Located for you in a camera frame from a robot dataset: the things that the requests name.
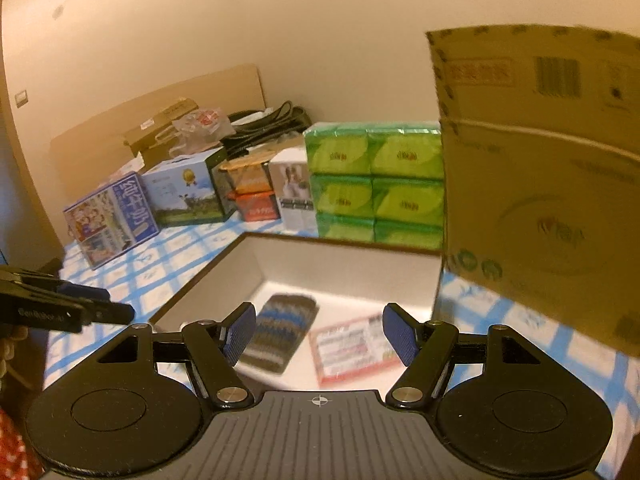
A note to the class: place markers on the white photo box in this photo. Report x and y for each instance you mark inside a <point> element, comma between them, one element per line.
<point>295,190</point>

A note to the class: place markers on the blue checked bed sheet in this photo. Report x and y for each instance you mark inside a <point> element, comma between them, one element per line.
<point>150,270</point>

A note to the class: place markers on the brown storage box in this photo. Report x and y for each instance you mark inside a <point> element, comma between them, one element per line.
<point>350,270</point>

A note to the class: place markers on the cartoon printed box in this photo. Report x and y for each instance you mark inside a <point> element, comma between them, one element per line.
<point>110,220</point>

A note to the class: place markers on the pink printed packet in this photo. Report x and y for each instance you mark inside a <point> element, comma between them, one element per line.
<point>345,350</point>

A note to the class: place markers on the red orange box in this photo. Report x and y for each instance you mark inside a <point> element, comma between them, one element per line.
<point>256,207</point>

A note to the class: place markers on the clear plastic bag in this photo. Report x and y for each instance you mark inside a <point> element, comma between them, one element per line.
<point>200,127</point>

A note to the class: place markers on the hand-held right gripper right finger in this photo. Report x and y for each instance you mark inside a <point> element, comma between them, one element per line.
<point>397,335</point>

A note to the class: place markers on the striped knitted pouch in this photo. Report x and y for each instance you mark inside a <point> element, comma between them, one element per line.
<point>282,330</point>

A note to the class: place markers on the large cardboard box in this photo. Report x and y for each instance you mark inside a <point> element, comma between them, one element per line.
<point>540,185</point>

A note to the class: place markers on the red patterned cloth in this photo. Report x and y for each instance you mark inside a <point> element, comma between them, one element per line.
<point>15,450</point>

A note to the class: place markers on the wall switch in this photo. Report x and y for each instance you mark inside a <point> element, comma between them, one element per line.
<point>20,98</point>

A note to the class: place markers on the stack of green tissue packs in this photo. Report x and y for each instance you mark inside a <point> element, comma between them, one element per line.
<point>372,185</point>

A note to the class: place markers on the wooden door frame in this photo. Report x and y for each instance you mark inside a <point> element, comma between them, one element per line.
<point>20,170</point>

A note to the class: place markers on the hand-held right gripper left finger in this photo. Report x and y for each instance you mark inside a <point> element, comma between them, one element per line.
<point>241,332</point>

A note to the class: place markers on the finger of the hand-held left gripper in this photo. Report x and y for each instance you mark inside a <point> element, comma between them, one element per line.
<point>110,312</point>
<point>85,291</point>

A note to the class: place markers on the blue milk carton box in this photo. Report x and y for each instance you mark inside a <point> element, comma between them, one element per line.
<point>182,190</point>

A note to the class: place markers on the brown cardboard box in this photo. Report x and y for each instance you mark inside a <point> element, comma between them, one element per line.
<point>150,135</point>

